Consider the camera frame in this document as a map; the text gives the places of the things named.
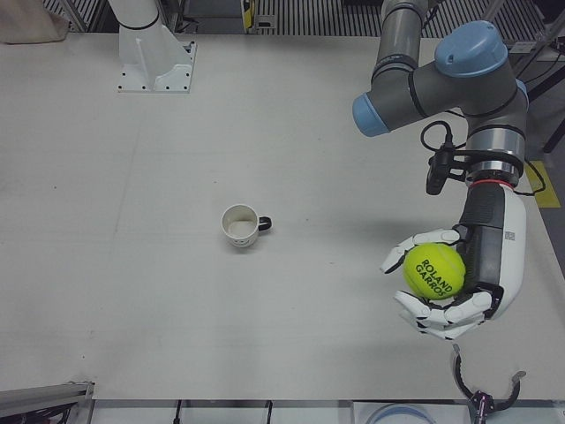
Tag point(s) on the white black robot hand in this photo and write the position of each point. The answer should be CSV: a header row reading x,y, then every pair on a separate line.
x,y
507,247

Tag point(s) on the black curved clamp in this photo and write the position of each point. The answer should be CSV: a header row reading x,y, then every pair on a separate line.
x,y
481,402

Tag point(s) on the yellow tennis ball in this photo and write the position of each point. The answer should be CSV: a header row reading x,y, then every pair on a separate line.
x,y
434,271

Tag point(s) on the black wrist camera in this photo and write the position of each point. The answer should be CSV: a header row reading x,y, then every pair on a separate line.
x,y
434,176

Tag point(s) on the beige cloth bag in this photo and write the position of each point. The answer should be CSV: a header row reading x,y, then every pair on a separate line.
x,y
26,22

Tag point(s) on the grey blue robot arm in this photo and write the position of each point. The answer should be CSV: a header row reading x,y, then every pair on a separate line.
x,y
463,88

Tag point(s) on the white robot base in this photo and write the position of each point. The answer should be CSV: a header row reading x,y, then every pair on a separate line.
x,y
141,44

